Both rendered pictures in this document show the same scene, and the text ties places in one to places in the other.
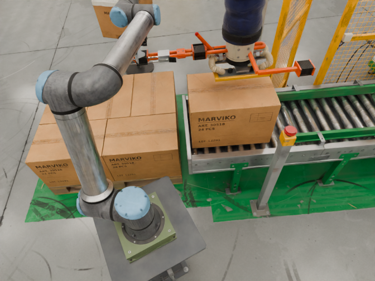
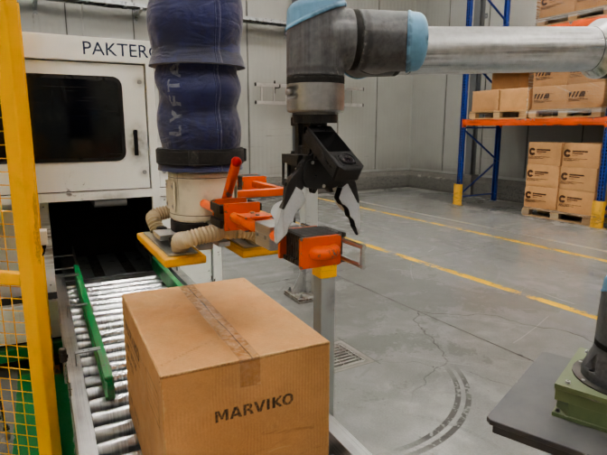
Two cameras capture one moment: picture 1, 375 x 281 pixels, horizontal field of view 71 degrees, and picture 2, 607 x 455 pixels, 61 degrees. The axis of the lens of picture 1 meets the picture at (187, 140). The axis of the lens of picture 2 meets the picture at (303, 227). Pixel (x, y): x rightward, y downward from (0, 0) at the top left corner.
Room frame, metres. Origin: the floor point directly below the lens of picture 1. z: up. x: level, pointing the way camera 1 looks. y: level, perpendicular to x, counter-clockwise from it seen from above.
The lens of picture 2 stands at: (1.78, 0.97, 1.45)
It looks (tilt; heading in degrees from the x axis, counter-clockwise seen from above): 11 degrees down; 244
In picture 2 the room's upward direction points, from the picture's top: straight up
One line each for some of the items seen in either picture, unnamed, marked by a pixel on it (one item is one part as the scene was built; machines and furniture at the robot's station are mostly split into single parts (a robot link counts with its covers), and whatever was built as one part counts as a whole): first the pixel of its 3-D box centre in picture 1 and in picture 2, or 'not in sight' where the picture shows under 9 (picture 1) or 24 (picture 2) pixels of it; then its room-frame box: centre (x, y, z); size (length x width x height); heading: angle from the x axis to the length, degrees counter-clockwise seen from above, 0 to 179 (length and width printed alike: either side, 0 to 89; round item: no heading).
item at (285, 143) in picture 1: (271, 178); (323, 385); (0.92, -0.58, 0.50); 0.07 x 0.07 x 1.00; 1
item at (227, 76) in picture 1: (241, 71); (237, 234); (1.32, -0.37, 1.16); 0.34 x 0.10 x 0.05; 92
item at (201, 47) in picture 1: (198, 51); (236, 213); (1.41, -0.11, 1.26); 0.10 x 0.08 x 0.06; 2
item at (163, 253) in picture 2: not in sight; (168, 240); (1.51, -0.36, 1.16); 0.34 x 0.10 x 0.05; 92
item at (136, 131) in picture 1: (114, 125); not in sight; (1.71, 0.68, 0.34); 1.20 x 1.00 x 0.40; 91
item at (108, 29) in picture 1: (125, 8); not in sight; (3.04, 0.58, 0.82); 0.60 x 0.40 x 0.40; 160
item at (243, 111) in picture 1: (228, 108); (215, 382); (1.41, -0.33, 0.75); 0.60 x 0.40 x 0.40; 90
